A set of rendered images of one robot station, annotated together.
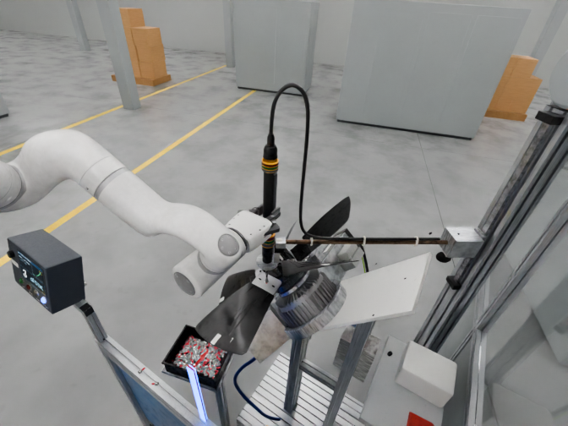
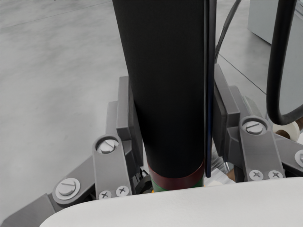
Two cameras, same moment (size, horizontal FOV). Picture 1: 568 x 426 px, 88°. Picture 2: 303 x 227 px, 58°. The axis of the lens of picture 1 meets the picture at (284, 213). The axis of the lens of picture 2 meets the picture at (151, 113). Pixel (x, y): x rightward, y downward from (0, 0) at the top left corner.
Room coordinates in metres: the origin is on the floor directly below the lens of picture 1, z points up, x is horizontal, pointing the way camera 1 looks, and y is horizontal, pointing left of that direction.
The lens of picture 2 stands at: (0.60, 0.10, 1.58)
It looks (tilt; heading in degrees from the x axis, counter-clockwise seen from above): 42 degrees down; 334
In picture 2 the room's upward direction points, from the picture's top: 10 degrees counter-clockwise
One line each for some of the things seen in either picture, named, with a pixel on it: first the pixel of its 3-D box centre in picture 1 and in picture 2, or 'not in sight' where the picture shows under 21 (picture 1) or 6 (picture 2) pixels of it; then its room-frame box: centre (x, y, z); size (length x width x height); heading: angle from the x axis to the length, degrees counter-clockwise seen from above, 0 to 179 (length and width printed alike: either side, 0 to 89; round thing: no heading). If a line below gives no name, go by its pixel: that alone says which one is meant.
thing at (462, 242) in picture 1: (461, 242); not in sight; (0.74, -0.58, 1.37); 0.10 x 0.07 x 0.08; 96
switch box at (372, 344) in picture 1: (356, 352); not in sight; (0.71, -0.36, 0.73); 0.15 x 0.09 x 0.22; 61
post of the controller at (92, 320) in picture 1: (94, 323); not in sight; (0.63, 0.68, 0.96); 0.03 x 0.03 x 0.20; 61
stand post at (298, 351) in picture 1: (296, 371); not in sight; (0.75, -0.11, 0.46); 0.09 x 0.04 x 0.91; 151
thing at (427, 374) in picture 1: (426, 368); not in sight; (0.56, -0.56, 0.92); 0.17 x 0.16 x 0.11; 61
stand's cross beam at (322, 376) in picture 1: (319, 374); not in sight; (0.69, -0.21, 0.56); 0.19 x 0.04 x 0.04; 61
